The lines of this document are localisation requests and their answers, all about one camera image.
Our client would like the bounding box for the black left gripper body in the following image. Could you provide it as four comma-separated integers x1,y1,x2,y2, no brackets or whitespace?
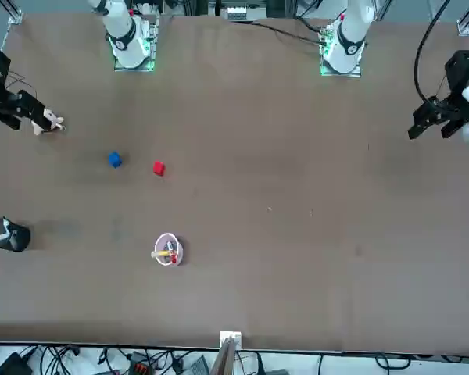
444,49,469,101

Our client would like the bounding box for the pink plush toy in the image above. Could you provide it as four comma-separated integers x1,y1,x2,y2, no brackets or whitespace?
31,108,66,137

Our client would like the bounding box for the black mesh pen holder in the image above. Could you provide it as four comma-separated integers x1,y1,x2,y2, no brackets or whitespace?
0,217,31,253

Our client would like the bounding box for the clear pink cup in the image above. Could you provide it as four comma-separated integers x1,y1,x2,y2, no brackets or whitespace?
154,233,187,268

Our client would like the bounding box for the black box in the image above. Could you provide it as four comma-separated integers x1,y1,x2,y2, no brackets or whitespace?
0,352,34,375

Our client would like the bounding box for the black device with red buttons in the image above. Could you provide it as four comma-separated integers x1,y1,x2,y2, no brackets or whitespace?
127,351,158,375

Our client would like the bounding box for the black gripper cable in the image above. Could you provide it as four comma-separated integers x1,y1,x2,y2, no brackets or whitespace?
413,0,454,103

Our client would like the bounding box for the black cable on table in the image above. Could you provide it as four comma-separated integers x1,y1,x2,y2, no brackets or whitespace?
230,17,325,45

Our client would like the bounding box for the white edge bracket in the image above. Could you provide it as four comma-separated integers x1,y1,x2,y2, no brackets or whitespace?
219,330,243,349

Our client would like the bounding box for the aluminium post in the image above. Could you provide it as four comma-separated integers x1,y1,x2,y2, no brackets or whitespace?
209,336,238,375

